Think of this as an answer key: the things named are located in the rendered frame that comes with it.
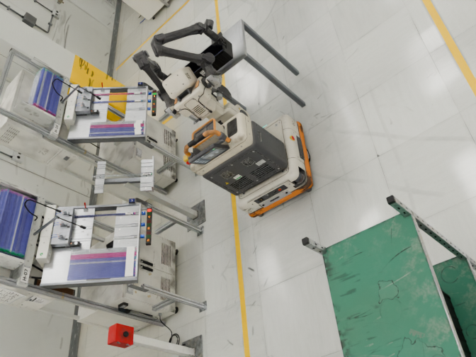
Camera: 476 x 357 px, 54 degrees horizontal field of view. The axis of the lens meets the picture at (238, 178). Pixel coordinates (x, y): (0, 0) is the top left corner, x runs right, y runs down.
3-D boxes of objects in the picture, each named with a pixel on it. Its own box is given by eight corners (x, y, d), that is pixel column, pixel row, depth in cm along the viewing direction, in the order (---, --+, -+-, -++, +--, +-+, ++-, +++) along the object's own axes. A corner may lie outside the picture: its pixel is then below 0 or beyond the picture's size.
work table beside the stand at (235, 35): (305, 105, 412) (244, 53, 363) (246, 143, 449) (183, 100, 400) (299, 71, 439) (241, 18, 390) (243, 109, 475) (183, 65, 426)
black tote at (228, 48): (183, 97, 389) (172, 91, 382) (183, 83, 399) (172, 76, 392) (233, 58, 359) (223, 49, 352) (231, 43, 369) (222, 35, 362)
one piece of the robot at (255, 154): (299, 175, 358) (223, 123, 307) (246, 205, 386) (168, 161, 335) (294, 142, 378) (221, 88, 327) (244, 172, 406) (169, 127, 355)
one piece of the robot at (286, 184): (295, 185, 355) (288, 180, 349) (253, 207, 376) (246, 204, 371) (295, 183, 356) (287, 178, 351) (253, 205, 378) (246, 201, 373)
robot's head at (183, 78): (190, 85, 330) (178, 66, 329) (170, 100, 341) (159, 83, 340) (200, 82, 342) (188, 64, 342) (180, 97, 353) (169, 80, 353)
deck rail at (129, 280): (138, 280, 359) (137, 277, 354) (137, 283, 357) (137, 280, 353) (42, 287, 354) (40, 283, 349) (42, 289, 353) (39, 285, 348)
